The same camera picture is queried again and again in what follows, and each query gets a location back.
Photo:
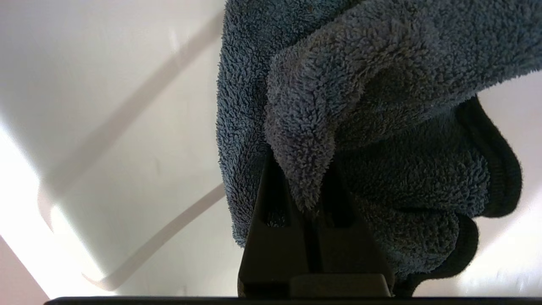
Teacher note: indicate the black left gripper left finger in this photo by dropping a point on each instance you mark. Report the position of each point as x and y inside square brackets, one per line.
[271, 254]

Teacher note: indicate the dark grey terry towel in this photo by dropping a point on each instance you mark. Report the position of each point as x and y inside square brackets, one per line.
[381, 84]

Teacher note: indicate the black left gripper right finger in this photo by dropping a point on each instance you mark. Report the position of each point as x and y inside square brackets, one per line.
[351, 250]

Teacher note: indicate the white ceramic sink basin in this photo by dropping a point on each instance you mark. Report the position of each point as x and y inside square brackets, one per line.
[127, 127]

